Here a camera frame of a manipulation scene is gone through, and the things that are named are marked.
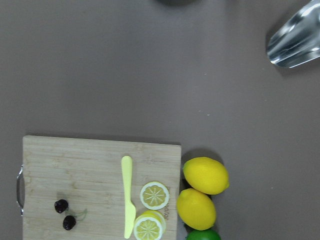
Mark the thin lemon slice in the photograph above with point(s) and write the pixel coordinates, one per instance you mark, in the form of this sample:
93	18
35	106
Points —
154	195

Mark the dark red cherry pair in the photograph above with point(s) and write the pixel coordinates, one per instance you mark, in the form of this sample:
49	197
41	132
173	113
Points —
71	218

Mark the bamboo cutting board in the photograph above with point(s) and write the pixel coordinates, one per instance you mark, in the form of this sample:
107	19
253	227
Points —
88	174

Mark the green lime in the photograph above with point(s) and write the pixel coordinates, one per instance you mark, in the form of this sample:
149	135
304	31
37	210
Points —
208	234

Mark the yellow plastic knife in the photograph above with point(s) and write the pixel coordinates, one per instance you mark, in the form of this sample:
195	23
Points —
129	207

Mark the mint green bowl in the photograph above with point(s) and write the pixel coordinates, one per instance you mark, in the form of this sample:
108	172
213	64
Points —
176	2

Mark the yellow lemon upper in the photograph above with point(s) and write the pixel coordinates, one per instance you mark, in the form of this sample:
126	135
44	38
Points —
196	209

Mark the thick lemon half slice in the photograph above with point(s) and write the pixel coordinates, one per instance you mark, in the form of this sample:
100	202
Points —
150	225

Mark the metal scoop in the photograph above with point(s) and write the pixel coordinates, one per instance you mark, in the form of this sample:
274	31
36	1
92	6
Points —
298	40

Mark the yellow lemon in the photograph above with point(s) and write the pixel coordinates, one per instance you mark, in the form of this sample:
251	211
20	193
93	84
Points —
196	209
206	175

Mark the yellow lemon lower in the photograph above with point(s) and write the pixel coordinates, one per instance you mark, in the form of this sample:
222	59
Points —
206	175

